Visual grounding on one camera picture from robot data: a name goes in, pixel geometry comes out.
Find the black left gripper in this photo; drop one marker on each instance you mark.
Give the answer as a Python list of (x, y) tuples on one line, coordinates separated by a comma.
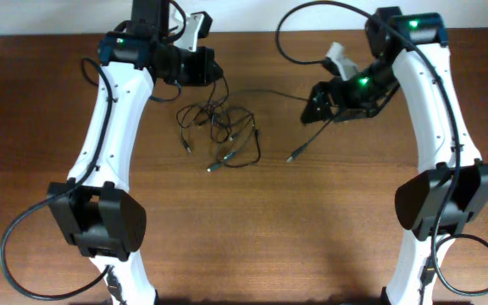
[(203, 67)]

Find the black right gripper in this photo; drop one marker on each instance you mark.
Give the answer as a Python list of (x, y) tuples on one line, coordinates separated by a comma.
[(326, 98)]

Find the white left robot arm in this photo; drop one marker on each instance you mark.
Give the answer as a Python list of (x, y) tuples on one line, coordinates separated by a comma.
[(93, 208)]

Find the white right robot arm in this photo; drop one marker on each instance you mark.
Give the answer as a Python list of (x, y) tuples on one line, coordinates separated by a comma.
[(411, 56)]

